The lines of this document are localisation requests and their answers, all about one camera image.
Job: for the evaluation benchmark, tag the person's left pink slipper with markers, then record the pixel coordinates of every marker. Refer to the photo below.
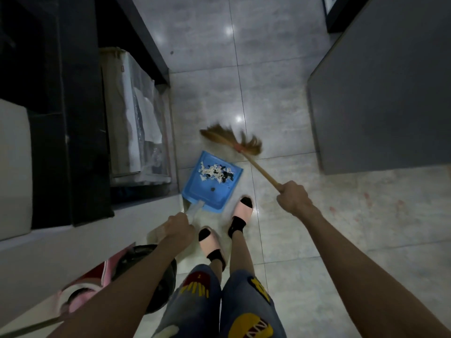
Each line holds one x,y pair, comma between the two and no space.
209,246

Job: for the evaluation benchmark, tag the person's right hand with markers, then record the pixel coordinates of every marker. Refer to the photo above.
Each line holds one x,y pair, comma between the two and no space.
294,200

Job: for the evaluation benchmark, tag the person's black sock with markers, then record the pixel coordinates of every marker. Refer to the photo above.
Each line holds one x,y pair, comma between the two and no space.
235,225
216,256

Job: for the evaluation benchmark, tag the person's right black sock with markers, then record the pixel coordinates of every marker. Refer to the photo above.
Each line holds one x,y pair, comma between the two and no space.
235,225

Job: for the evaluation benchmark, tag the black trash bin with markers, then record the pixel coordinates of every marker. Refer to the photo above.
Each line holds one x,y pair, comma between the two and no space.
165,288

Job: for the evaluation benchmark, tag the pink spin mop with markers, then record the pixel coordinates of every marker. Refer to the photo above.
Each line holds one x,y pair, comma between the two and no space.
79,302

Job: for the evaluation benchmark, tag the person's right forearm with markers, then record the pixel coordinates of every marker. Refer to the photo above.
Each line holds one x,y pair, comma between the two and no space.
370,285

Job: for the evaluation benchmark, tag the person's left forearm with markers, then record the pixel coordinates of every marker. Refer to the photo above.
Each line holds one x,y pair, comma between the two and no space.
116,299

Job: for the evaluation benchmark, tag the plastic wrapped cardboard box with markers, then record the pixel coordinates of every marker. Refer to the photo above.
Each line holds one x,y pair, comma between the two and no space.
119,119

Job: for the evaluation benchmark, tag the person's left hand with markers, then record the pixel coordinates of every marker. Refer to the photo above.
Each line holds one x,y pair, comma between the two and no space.
178,228

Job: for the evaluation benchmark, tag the pink mop bucket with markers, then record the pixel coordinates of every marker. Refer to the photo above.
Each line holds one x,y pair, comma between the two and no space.
105,274

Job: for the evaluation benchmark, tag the person's right leg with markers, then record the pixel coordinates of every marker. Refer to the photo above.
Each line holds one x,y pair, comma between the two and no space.
241,253

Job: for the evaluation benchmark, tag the person's left leg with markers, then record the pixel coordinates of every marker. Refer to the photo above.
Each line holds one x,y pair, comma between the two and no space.
215,271

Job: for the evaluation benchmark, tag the blue plastic dustpan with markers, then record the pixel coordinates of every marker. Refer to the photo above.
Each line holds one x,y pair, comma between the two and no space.
197,193

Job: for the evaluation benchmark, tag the person's pink slipper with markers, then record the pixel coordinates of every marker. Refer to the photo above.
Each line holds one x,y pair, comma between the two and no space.
209,246
243,211

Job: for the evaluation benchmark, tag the person's leg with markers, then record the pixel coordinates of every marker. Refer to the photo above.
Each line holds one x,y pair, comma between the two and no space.
215,271
241,253

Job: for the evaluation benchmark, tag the pile of swept debris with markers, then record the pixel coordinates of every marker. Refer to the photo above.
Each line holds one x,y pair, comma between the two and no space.
208,170

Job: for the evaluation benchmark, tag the grey refrigerator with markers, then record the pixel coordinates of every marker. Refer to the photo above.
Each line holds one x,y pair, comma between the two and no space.
380,95

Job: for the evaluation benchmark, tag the person's right pink slipper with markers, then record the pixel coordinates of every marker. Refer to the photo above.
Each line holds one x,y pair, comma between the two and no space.
243,211

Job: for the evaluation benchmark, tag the person's left black sock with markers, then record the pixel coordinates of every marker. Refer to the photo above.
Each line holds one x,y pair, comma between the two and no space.
216,256

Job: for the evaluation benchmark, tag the patched blue jeans shorts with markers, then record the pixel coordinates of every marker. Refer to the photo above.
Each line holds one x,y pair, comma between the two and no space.
246,299

